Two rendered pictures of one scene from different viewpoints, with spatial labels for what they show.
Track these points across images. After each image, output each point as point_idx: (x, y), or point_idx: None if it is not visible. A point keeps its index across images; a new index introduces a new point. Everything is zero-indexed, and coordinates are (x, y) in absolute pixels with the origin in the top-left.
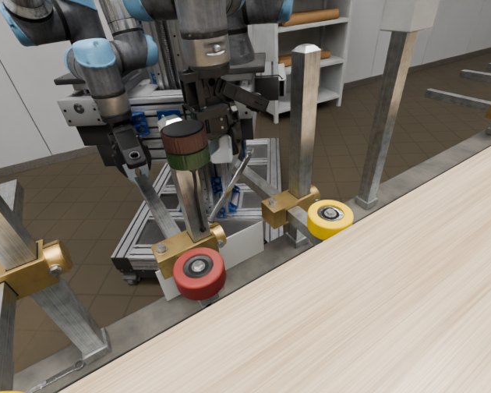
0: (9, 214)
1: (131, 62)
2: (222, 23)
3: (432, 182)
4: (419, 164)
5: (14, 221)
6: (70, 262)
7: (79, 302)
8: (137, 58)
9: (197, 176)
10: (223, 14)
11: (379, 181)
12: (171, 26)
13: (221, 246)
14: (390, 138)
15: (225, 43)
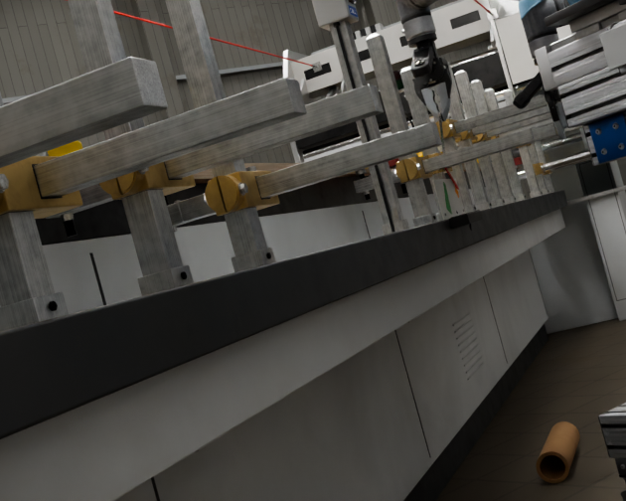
0: (435, 97)
1: (567, 6)
2: (400, 18)
3: None
4: (369, 239)
5: (435, 101)
6: (440, 134)
7: (458, 170)
8: (566, 2)
9: (409, 106)
10: (399, 13)
11: (377, 196)
12: None
13: None
14: (360, 135)
15: (403, 28)
